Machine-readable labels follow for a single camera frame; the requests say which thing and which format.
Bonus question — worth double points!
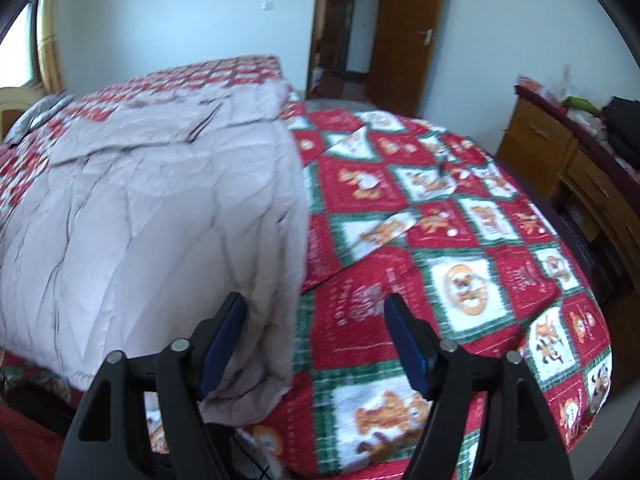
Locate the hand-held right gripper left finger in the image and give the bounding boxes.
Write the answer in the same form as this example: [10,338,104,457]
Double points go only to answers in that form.
[54,291,248,480]

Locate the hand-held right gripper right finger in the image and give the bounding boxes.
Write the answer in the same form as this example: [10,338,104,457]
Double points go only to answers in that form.
[384,293,576,480]

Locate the pale pink quilted jacket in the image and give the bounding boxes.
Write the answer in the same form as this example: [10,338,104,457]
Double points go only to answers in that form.
[0,80,310,428]

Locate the red printed blanket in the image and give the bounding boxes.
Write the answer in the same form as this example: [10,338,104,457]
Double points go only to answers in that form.
[0,55,615,480]

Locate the wooden dresser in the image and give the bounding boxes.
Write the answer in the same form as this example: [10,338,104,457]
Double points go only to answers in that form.
[495,84,640,301]

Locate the striped pillow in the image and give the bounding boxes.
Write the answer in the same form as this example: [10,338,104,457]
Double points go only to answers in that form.
[2,94,76,148]

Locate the brown wooden door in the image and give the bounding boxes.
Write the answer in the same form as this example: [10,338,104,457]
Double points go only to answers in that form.
[369,0,448,117]

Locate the green cloth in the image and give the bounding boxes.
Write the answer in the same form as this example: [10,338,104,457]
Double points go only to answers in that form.
[560,96,598,113]

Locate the black bag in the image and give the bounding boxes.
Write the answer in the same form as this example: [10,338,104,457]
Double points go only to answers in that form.
[602,96,640,161]

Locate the wooden headboard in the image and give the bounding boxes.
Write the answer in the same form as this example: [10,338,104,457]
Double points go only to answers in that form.
[0,86,43,131]

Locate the window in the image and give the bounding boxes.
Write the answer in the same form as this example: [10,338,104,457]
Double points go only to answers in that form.
[15,5,43,88]

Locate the yellow curtain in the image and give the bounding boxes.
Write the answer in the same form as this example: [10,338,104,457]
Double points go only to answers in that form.
[37,0,68,96]

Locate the brown door frame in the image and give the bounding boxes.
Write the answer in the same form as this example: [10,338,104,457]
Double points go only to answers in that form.
[307,0,386,103]

